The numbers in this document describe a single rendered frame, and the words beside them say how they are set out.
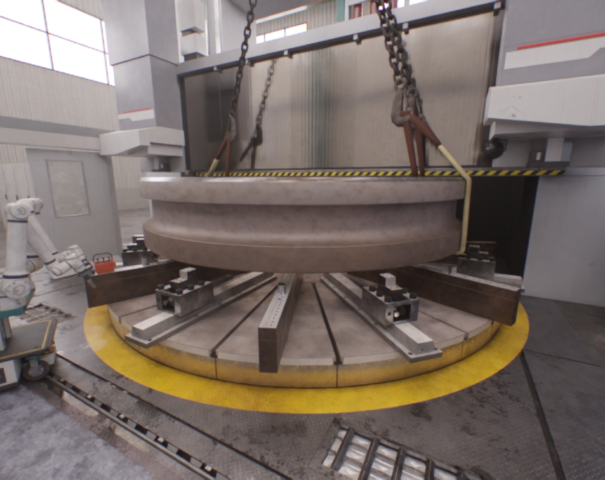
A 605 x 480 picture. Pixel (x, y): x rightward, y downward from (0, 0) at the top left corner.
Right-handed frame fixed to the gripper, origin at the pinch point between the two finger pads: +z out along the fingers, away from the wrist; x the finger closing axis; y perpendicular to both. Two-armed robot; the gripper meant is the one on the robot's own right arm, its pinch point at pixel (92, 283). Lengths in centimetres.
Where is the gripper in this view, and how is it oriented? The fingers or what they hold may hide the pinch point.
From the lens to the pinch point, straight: 351.3
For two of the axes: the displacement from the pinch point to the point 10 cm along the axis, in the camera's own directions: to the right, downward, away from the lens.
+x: 6.9, 2.6, -6.8
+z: 2.2, 8.2, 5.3
